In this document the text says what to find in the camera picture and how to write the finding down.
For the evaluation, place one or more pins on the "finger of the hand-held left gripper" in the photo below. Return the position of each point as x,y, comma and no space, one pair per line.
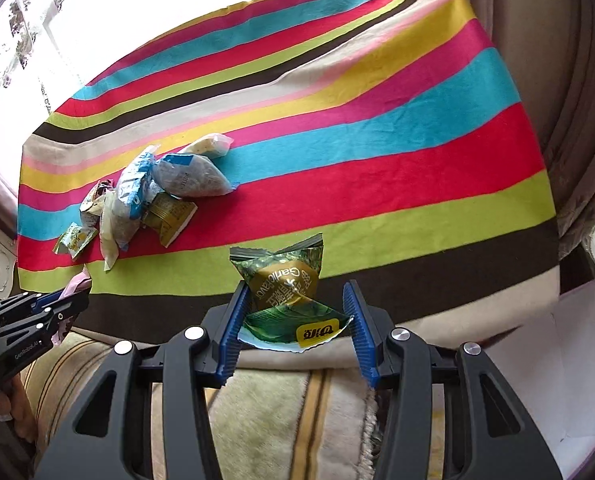
12,310
52,322

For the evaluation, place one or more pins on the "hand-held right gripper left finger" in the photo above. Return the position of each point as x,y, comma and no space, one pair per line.
231,332

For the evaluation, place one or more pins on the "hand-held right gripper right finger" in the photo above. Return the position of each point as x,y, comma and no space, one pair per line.
360,332

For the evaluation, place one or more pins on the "green gold snack packet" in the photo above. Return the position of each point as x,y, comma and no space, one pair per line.
170,217
282,280

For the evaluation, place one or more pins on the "white box with purple rim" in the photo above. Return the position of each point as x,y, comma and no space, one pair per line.
567,360

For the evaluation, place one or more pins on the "person's left hand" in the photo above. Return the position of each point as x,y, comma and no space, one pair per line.
12,405

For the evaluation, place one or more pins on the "small yellow green snack packet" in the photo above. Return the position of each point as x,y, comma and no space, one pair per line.
77,240

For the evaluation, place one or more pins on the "beige striped plush mat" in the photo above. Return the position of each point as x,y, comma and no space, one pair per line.
277,410

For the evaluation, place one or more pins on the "brown white snack packet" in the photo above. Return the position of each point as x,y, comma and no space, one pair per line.
92,207

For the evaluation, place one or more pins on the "blue white snack packet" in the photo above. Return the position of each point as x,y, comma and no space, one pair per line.
132,187

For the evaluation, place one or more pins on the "grey blue-edged snack packet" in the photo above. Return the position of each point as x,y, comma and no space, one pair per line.
192,180

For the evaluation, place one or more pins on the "striped colourful blanket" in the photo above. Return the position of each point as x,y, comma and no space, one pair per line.
377,160

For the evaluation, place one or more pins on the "cream snack packet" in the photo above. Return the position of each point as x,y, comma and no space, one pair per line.
210,145

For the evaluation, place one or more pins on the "printed sheer curtain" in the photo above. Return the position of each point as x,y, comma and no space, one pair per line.
22,35

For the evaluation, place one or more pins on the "brown curtain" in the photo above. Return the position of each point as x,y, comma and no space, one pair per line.
567,85

